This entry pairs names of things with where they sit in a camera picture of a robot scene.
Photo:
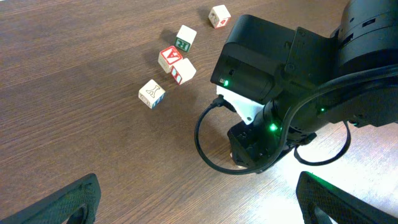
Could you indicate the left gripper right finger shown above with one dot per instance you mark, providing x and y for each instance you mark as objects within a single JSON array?
[{"x": 322, "y": 202}]

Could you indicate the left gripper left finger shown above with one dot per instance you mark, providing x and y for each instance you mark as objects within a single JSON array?
[{"x": 75, "y": 203}]

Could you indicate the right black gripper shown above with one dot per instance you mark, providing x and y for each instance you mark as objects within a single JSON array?
[{"x": 252, "y": 143}]

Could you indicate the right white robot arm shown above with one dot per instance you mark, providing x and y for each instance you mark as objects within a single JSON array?
[{"x": 287, "y": 84}]

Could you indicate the block Z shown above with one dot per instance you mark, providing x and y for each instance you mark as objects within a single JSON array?
[{"x": 183, "y": 71}]

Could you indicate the block Y with blue side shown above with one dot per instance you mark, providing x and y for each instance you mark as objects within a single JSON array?
[{"x": 151, "y": 94}]

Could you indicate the red A block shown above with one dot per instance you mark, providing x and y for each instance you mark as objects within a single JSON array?
[{"x": 167, "y": 57}]

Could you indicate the block I with green R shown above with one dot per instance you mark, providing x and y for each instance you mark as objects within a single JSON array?
[{"x": 184, "y": 38}]

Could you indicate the block with red bottom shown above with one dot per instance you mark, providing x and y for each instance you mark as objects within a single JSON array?
[{"x": 219, "y": 16}]

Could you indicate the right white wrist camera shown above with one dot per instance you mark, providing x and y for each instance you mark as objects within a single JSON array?
[{"x": 245, "y": 108}]

